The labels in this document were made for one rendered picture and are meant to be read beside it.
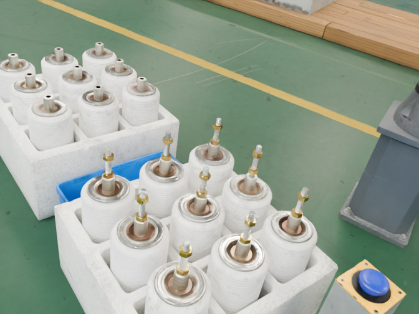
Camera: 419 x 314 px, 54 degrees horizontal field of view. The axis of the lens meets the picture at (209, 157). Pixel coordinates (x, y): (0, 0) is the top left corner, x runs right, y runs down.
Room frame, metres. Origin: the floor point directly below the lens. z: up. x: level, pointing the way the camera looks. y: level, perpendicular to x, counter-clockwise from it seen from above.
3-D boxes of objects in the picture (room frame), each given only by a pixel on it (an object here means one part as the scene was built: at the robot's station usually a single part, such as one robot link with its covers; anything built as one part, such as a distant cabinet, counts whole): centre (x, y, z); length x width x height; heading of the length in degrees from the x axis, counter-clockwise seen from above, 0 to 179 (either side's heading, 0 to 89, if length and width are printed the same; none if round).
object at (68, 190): (0.75, 0.19, 0.06); 0.30 x 0.11 x 0.12; 134
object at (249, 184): (0.62, -0.09, 0.26); 0.02 x 0.02 x 0.03
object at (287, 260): (0.54, -0.16, 0.16); 0.10 x 0.10 x 0.18
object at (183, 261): (0.38, 0.01, 0.30); 0.01 x 0.01 x 0.08
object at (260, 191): (0.62, -0.09, 0.25); 0.08 x 0.08 x 0.01
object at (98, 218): (0.55, 0.17, 0.16); 0.10 x 0.10 x 0.18
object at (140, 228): (0.47, 0.09, 0.26); 0.02 x 0.02 x 0.03
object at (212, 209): (0.54, 0.00, 0.25); 0.08 x 0.08 x 0.01
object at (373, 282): (0.38, -0.25, 0.32); 0.04 x 0.04 x 0.02
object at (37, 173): (0.95, 0.37, 0.09); 0.39 x 0.39 x 0.18; 44
